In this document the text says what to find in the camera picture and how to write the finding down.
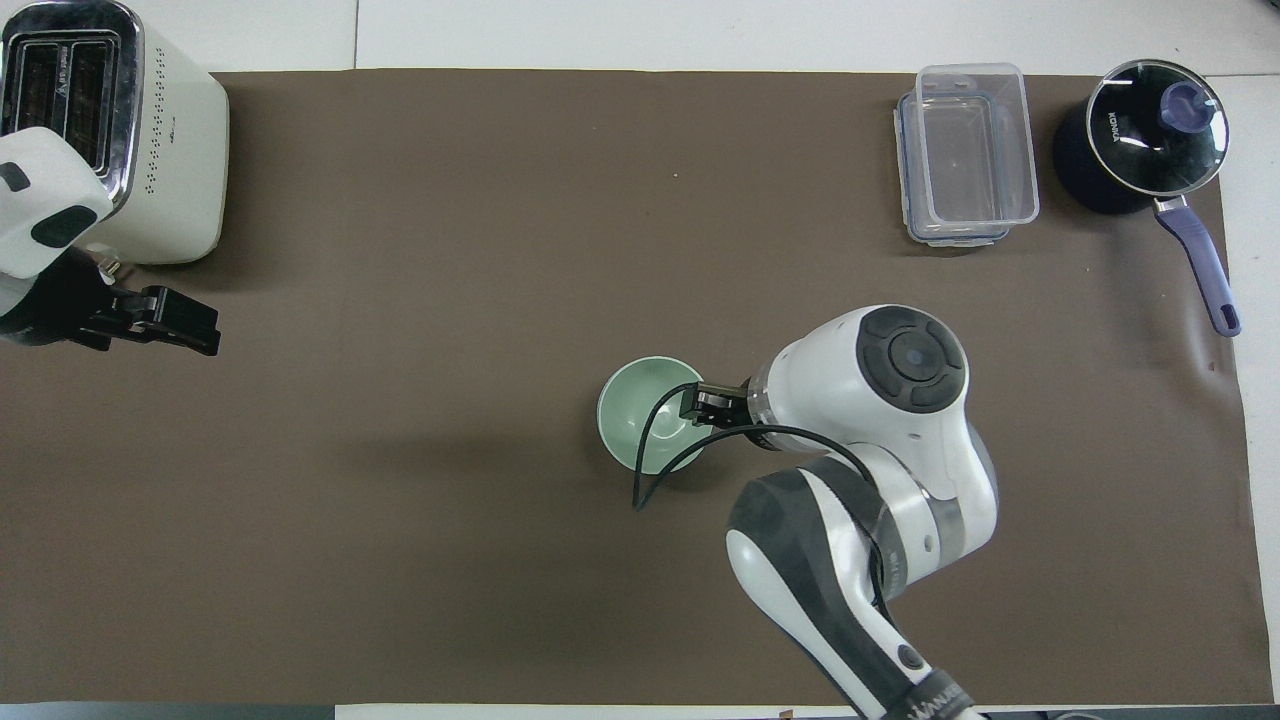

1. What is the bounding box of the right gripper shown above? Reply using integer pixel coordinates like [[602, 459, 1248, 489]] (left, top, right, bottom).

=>
[[681, 380, 753, 432]]

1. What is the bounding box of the clear plastic container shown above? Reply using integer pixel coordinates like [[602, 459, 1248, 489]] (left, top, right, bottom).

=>
[[917, 63, 1040, 227]]

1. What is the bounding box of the black cable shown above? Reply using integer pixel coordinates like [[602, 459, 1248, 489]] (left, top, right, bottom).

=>
[[632, 381, 892, 613]]

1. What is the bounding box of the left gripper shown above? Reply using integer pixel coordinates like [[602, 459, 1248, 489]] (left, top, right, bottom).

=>
[[0, 245, 141, 353]]

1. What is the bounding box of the white toaster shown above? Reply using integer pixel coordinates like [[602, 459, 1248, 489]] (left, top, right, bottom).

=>
[[0, 0, 230, 266]]

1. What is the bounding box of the glass pot lid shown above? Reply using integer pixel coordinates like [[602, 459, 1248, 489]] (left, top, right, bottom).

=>
[[1086, 59, 1230, 197]]

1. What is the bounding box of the green bowl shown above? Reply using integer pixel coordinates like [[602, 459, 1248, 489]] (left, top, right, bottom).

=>
[[597, 357, 707, 475]]

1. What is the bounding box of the blue-rimmed container lid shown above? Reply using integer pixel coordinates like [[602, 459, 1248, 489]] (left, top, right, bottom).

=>
[[894, 90, 1013, 247]]

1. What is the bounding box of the dark pot with purple handle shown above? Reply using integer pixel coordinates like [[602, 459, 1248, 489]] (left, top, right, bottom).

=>
[[1052, 58, 1242, 338]]

